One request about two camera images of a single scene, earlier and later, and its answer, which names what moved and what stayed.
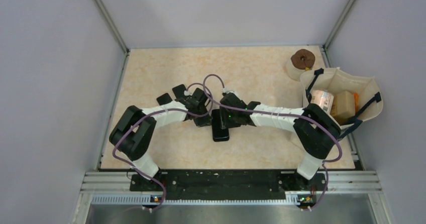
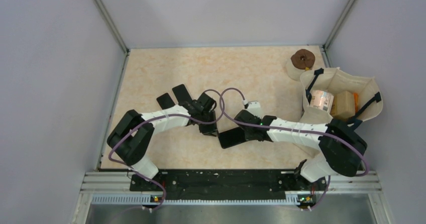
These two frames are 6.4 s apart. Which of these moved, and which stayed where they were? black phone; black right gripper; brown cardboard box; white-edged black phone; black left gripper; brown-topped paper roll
Moved: black left gripper; black right gripper
Stayed: black phone; brown-topped paper roll; brown cardboard box; white-edged black phone
